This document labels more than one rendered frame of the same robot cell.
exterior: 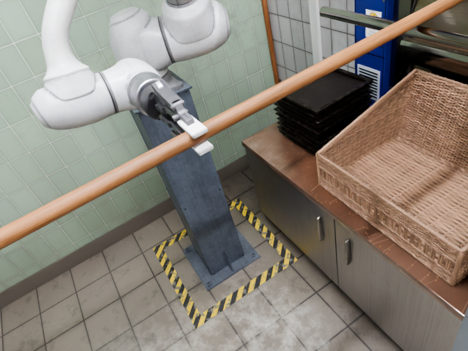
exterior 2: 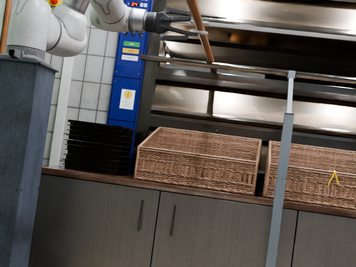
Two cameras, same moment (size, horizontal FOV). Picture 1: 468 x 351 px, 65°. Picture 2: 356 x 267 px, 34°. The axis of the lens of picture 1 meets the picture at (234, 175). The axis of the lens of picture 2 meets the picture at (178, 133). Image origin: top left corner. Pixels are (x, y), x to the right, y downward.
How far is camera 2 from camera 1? 2.16 m
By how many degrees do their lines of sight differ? 71
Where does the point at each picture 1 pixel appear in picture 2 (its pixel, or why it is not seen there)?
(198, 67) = not seen: outside the picture
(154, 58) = (52, 34)
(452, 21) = (181, 97)
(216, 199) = (34, 199)
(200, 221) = (20, 217)
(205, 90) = not seen: outside the picture
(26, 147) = not seen: outside the picture
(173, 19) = (74, 16)
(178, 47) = (65, 36)
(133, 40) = (47, 14)
